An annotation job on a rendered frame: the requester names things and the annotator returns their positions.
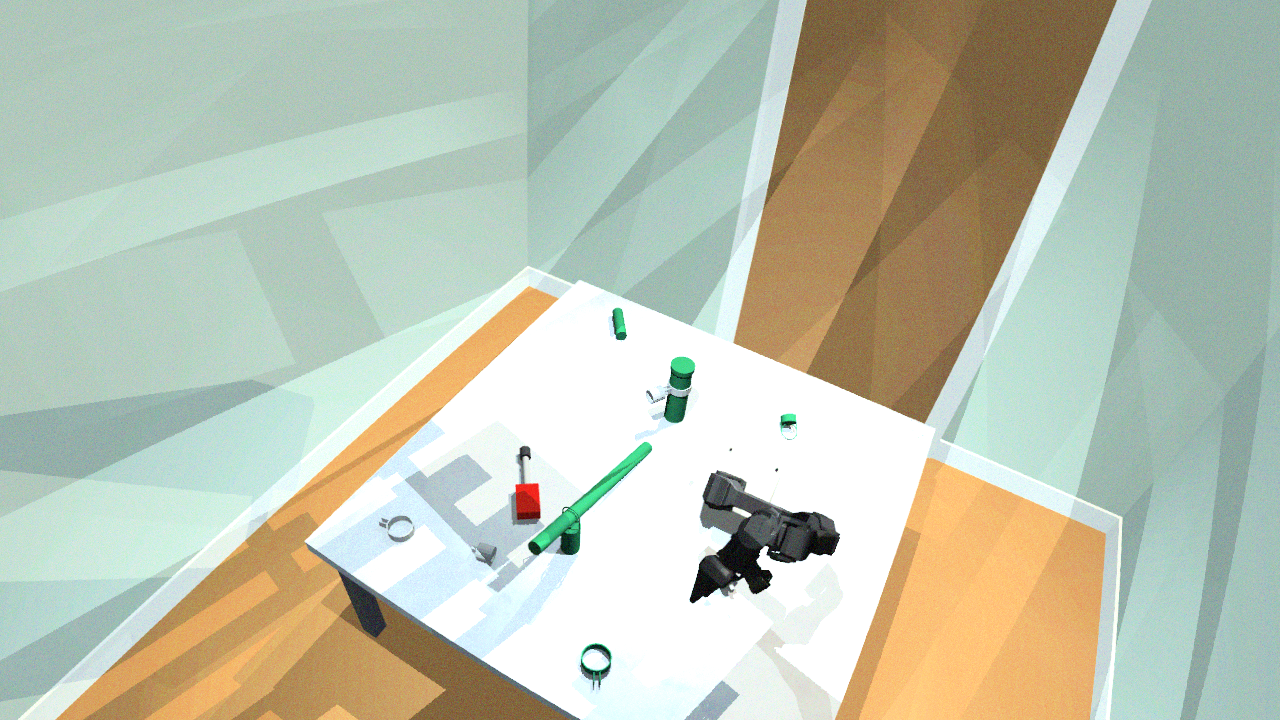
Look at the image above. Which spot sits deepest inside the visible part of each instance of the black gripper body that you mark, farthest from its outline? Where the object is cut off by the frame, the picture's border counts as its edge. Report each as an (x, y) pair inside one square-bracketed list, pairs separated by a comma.
[(723, 566)]

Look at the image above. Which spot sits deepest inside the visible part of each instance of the dark grey ring band with side tab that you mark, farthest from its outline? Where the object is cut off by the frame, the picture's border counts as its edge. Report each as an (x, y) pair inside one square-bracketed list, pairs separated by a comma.
[(388, 523)]

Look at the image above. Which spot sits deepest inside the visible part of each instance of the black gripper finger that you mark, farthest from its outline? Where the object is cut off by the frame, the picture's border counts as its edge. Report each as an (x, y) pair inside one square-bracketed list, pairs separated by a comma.
[(736, 578), (703, 584)]

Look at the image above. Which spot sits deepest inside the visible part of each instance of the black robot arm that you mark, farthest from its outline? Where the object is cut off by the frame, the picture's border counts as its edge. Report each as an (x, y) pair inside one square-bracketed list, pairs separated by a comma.
[(794, 535)]

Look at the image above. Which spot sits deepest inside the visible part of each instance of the dark green ring clamp with tab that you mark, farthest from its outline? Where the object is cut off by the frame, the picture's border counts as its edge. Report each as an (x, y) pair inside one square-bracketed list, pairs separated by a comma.
[(598, 672)]

